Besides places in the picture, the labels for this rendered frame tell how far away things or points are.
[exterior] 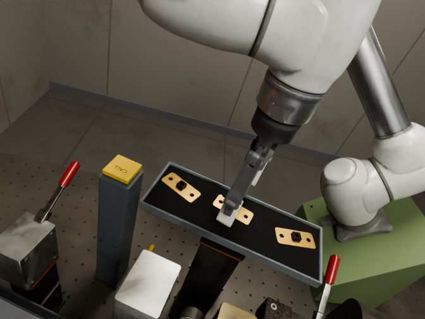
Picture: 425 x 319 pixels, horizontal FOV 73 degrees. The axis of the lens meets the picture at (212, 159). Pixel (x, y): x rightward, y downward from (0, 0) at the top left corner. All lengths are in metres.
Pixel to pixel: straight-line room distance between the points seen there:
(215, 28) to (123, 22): 2.31
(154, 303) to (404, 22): 2.68
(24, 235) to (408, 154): 0.98
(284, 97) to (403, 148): 0.63
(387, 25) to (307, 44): 2.45
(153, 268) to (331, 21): 0.46
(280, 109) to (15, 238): 0.53
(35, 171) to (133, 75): 1.70
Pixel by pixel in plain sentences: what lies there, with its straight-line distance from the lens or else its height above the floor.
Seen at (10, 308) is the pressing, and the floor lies 1.00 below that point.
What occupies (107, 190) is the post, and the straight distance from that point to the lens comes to 0.65.
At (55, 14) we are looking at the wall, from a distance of 2.87.
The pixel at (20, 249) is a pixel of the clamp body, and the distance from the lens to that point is 0.65.
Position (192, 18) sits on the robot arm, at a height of 1.51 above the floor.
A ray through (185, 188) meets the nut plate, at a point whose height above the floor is 1.16.
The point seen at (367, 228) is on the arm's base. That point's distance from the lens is 1.14.
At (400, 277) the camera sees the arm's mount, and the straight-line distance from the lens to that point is 1.15.
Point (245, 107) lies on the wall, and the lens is 2.81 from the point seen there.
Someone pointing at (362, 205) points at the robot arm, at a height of 1.06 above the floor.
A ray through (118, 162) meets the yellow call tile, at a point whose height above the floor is 1.16.
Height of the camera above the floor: 1.60
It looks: 38 degrees down
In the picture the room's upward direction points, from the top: 20 degrees clockwise
